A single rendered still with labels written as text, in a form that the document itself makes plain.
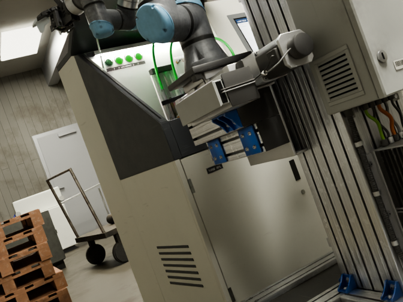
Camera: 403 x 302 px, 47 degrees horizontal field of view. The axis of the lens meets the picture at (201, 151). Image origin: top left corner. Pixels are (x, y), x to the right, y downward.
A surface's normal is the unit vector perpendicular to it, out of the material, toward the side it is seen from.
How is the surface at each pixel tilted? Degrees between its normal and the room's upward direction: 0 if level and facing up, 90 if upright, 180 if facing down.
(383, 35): 92
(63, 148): 90
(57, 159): 90
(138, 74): 90
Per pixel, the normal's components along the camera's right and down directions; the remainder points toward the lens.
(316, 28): -0.85, 0.32
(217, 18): 0.43, -0.40
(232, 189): 0.52, -0.19
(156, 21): -0.54, 0.35
